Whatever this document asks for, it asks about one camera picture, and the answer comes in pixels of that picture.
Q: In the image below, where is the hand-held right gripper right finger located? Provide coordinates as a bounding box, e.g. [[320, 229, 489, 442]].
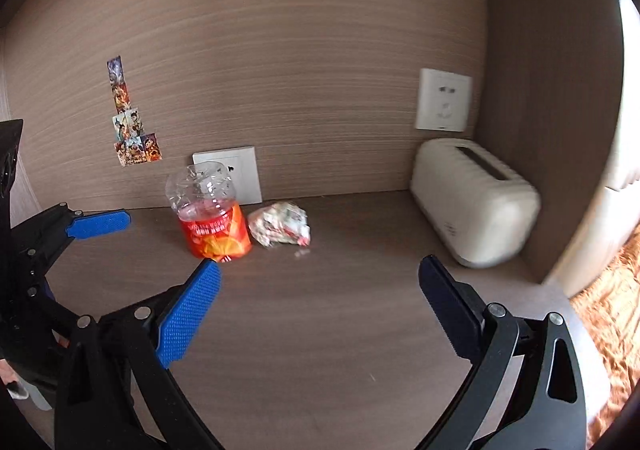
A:
[[417, 254, 588, 450]]

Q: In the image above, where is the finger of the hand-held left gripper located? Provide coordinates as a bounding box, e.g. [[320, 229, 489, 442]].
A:
[[10, 202, 132, 281]]

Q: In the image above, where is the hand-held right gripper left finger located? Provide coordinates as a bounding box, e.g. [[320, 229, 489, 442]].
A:
[[54, 257, 223, 450]]

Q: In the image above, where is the orange label plastic bottle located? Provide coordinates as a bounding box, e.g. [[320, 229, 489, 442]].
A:
[[165, 162, 253, 263]]

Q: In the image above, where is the white red wrapper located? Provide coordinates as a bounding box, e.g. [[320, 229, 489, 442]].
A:
[[247, 201, 312, 249]]

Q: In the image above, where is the cartoon sticker strip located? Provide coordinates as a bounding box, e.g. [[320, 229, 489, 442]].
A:
[[106, 56, 164, 167]]

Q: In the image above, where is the white tissue box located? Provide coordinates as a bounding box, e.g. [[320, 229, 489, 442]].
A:
[[410, 137, 542, 268]]

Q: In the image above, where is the orange blanket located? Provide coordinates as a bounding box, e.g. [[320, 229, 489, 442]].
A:
[[570, 225, 640, 446]]

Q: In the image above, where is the beige upholstered headboard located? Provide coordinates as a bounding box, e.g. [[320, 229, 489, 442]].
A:
[[552, 0, 640, 301]]

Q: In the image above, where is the white wall socket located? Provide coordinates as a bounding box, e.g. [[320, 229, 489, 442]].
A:
[[192, 146, 263, 206], [415, 67, 473, 132]]

